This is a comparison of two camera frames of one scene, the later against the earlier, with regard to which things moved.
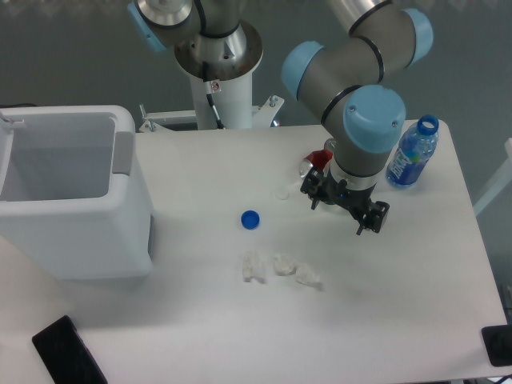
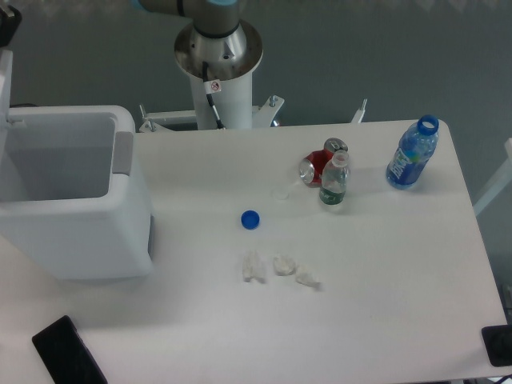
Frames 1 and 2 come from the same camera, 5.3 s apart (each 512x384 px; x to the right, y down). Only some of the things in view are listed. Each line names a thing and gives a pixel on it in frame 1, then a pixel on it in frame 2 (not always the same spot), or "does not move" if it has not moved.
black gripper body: x=339 y=194 → x=8 y=26
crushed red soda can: x=319 y=159 does not move
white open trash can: x=73 y=203 does not move
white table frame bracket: x=262 y=116 does not move
